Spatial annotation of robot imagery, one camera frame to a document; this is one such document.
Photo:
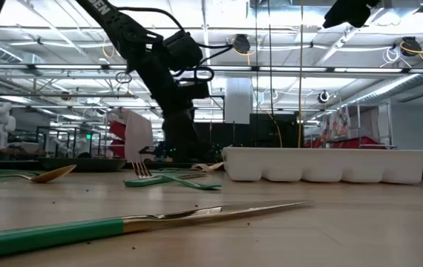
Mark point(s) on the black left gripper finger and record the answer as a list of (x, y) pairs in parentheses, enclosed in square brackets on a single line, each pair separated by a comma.
[(178, 141)]

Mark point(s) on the black partition panel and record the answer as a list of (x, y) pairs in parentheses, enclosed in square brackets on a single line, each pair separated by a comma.
[(271, 130), (211, 141)]

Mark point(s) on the red and white board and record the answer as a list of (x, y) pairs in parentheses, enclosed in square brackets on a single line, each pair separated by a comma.
[(137, 137)]

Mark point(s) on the metal shelf rack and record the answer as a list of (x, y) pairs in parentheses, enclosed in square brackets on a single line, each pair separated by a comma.
[(358, 122)]

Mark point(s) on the red storage bin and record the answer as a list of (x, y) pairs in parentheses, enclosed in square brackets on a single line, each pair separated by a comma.
[(349, 142)]

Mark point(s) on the white cutlery organizer tray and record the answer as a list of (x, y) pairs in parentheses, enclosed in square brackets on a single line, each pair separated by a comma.
[(326, 163)]

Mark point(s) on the white robot figure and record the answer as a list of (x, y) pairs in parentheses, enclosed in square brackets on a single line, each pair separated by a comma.
[(0, 122)]

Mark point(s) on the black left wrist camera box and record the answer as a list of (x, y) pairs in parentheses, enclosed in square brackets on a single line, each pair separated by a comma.
[(182, 50)]

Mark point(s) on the black frame workstation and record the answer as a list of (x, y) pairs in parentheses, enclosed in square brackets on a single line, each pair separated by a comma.
[(68, 128)]

